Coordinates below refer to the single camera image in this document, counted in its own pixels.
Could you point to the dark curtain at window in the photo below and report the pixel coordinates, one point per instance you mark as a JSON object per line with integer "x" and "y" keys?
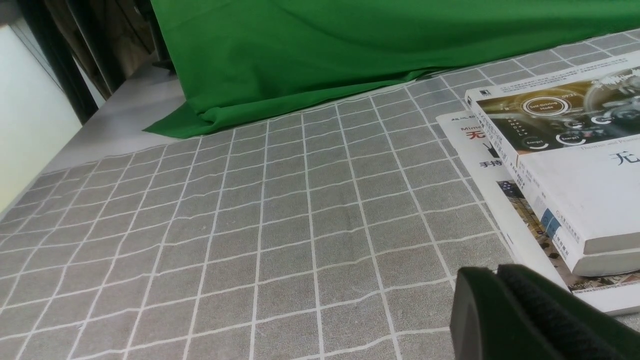
{"x": 94, "y": 43}

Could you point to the white top book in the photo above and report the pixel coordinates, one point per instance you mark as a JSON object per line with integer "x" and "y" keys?
{"x": 573, "y": 139}

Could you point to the green backdrop cloth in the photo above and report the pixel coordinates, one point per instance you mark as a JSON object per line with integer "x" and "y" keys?
{"x": 240, "y": 61}

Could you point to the large bottom white book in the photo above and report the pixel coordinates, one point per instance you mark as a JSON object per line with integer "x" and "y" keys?
{"x": 524, "y": 234}

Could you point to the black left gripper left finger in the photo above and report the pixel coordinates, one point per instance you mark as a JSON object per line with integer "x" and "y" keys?
{"x": 488, "y": 323}

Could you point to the grey checked tablecloth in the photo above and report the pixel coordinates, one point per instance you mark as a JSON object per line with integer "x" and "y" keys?
{"x": 333, "y": 233}

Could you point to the middle white book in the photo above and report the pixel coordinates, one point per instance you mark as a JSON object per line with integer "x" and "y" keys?
{"x": 593, "y": 265}

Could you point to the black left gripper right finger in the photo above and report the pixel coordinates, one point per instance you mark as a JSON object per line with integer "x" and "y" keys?
{"x": 575, "y": 329}

